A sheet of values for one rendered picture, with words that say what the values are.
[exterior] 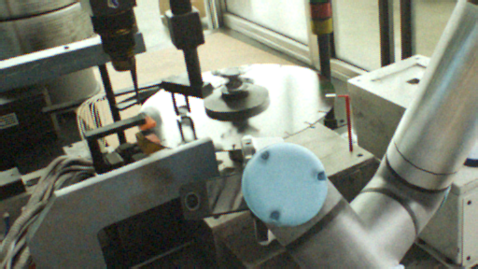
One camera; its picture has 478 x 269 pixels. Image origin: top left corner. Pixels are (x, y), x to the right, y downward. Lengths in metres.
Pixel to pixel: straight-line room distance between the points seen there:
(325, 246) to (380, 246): 0.06
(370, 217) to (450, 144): 0.10
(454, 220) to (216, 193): 0.34
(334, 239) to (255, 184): 0.09
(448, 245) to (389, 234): 0.33
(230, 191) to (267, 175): 0.20
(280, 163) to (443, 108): 0.16
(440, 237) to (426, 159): 0.34
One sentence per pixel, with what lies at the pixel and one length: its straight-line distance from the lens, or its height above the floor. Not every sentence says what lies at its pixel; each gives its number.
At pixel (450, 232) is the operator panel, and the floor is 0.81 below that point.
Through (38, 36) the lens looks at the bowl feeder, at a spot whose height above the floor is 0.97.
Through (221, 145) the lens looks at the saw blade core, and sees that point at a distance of 0.89.
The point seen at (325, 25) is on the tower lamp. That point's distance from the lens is 1.23.
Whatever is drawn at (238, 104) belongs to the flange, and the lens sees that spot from 0.99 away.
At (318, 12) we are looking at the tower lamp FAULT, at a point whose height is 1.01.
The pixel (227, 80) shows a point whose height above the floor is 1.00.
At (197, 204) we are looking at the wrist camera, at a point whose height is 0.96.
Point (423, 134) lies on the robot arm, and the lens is 0.60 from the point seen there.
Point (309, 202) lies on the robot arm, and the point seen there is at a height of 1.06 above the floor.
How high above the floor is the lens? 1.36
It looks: 27 degrees down
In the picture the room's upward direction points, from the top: 7 degrees counter-clockwise
